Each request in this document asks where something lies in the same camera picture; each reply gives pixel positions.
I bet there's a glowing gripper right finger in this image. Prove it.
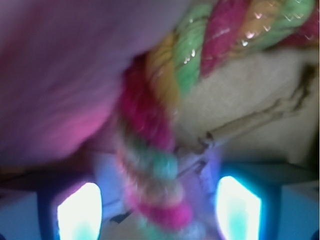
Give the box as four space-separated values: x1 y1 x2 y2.
215 175 283 240

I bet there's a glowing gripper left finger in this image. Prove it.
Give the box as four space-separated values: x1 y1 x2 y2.
37 181 104 240

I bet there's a multicolored twisted rope toy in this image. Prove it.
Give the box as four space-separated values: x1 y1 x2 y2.
117 0 319 240

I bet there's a pink plush toy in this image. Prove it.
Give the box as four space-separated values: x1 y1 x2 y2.
0 0 191 166

